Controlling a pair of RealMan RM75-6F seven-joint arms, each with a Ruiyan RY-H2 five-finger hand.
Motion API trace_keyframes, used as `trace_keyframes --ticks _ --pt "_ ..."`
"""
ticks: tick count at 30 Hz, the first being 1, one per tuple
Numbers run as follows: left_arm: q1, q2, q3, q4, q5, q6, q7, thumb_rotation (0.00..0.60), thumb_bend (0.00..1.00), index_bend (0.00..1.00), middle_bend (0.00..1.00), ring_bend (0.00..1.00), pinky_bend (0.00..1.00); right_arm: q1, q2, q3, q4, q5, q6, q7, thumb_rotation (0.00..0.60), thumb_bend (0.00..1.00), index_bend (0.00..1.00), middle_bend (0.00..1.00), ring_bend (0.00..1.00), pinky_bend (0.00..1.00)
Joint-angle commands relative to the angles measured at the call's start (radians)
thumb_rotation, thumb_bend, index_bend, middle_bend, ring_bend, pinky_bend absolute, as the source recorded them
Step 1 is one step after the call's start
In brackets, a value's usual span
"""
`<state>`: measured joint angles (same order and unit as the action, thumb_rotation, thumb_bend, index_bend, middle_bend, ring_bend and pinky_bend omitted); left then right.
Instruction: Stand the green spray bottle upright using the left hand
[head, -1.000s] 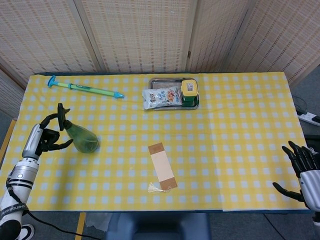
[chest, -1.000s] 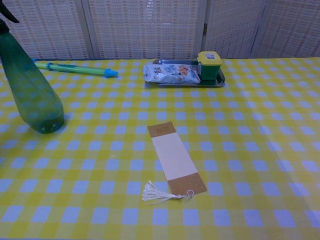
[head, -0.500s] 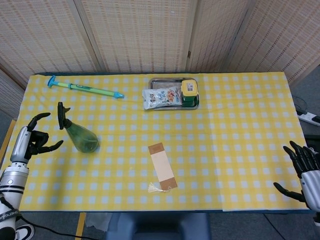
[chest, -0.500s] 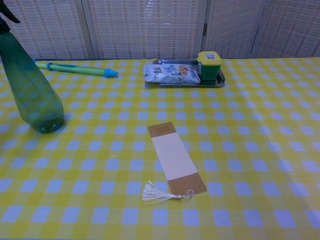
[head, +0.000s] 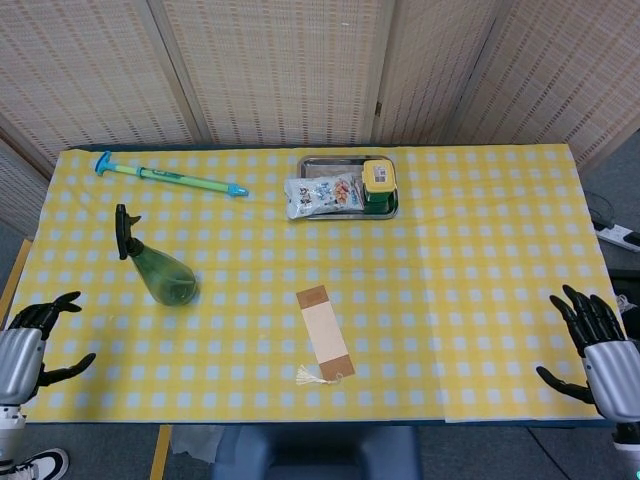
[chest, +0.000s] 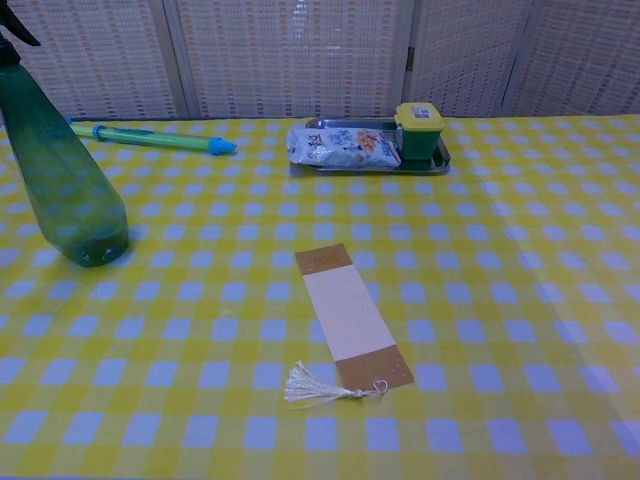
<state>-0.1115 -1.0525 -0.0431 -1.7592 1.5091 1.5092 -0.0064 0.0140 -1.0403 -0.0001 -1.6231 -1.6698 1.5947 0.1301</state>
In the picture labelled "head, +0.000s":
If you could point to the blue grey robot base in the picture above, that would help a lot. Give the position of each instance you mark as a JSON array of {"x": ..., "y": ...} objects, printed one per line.
[{"x": 320, "y": 455}]

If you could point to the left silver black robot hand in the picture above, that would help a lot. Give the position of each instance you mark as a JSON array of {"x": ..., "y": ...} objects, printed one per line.
[{"x": 20, "y": 360}]

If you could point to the white power strip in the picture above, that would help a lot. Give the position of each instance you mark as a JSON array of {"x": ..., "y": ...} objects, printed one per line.
[{"x": 617, "y": 235}]

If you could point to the white snack packet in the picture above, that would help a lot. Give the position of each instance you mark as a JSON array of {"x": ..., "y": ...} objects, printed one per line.
[{"x": 320, "y": 196}]

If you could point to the white plastic sheet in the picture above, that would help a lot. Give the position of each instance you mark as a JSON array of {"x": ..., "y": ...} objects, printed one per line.
[{"x": 192, "y": 442}]

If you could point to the white black sneaker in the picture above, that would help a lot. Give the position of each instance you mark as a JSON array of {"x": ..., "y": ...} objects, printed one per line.
[{"x": 45, "y": 465}]

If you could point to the green blue water pump toy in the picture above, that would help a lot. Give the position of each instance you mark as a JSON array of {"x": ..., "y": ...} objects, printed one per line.
[{"x": 170, "y": 177}]

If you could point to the brown cream bookmark with tassel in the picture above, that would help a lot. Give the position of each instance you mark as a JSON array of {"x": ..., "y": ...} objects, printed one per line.
[{"x": 324, "y": 330}]

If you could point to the metal tray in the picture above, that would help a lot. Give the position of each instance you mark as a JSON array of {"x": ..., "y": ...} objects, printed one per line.
[{"x": 325, "y": 165}]

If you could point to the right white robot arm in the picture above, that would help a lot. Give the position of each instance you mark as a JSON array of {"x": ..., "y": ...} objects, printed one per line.
[{"x": 627, "y": 447}]

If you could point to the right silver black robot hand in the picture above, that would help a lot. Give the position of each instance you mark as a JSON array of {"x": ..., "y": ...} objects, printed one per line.
[{"x": 615, "y": 375}]

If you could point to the woven folding screen panel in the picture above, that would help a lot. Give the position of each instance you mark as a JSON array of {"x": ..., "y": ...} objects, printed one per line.
[
  {"x": 85, "y": 75},
  {"x": 17, "y": 190},
  {"x": 280, "y": 70},
  {"x": 430, "y": 70},
  {"x": 565, "y": 75}
]

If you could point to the green container yellow lid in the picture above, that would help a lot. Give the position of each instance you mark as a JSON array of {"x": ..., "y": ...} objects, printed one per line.
[{"x": 379, "y": 175}]

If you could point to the yellow white checkered tablecloth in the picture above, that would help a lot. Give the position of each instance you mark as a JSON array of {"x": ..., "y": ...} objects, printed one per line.
[{"x": 450, "y": 300}]

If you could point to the green spray bottle black trigger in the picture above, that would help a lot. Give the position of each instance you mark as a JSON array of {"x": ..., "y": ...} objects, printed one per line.
[{"x": 170, "y": 280}]

